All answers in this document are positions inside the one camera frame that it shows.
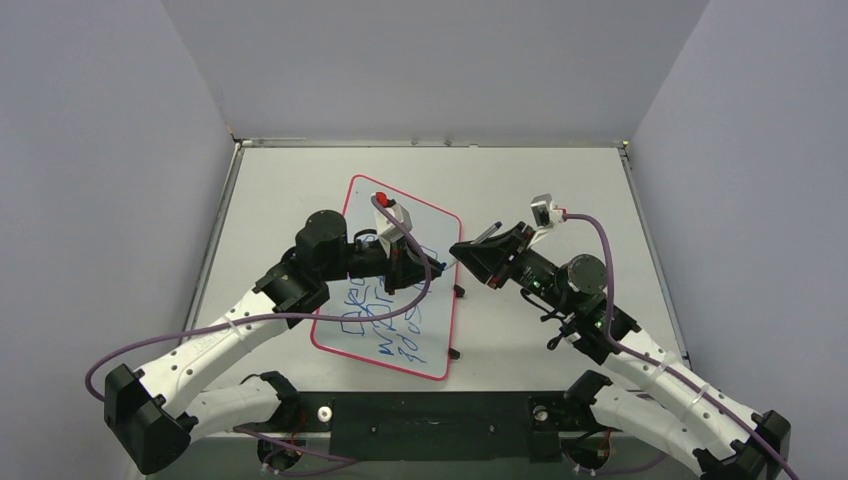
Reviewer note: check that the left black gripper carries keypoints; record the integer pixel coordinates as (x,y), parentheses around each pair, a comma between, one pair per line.
(406,266)

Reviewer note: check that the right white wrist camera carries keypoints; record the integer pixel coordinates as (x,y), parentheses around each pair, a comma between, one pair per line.
(547,216)

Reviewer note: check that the blue whiteboard marker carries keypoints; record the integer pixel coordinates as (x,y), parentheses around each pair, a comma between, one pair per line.
(488,232)

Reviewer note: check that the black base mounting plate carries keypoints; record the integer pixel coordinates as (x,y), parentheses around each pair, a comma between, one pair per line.
(437,426)

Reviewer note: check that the pink-framed whiteboard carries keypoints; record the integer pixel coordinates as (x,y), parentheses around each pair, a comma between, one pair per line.
(416,342)

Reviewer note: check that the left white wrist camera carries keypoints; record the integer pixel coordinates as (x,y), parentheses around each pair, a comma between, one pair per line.
(386,220)

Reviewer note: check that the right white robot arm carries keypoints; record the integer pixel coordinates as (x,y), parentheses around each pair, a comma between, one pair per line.
(674,410)

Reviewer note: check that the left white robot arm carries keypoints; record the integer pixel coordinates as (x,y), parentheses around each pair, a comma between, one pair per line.
(156,411)

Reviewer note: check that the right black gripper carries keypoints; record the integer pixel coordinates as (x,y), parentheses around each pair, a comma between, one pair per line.
(507,256)

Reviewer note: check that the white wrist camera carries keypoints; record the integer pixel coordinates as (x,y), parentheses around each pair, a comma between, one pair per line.
(386,220)
(547,216)

